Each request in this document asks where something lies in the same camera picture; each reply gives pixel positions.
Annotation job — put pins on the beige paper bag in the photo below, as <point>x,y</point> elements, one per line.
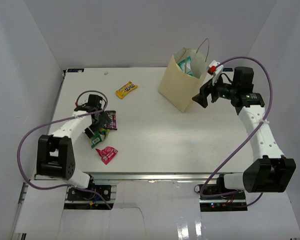
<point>176,86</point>

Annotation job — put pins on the brown M&M's packet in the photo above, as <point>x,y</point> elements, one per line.
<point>112,123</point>

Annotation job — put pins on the teal candy bag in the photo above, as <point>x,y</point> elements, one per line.
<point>185,66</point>

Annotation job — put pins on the white paper sheet front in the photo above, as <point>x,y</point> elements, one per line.
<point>154,211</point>

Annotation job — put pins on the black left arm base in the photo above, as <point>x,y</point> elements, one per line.
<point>99,199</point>

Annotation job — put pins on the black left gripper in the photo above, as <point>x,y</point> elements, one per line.
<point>104,120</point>

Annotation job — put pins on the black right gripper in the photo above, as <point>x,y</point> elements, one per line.
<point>208,88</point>

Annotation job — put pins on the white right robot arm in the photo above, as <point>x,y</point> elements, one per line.
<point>271,171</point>

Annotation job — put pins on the aluminium table frame rail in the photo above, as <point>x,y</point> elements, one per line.
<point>117,176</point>

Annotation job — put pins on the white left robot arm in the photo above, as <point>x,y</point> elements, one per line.
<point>55,152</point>

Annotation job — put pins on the pink candy packet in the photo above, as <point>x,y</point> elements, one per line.
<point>107,154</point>

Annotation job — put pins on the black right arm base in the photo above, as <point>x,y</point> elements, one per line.
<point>224,203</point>

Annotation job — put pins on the yellow M&M's packet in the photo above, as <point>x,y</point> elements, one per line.
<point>126,89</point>

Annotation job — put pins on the green Skittles packet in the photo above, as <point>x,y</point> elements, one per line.
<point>96,137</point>

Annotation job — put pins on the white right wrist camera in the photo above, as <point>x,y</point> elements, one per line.
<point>215,69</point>

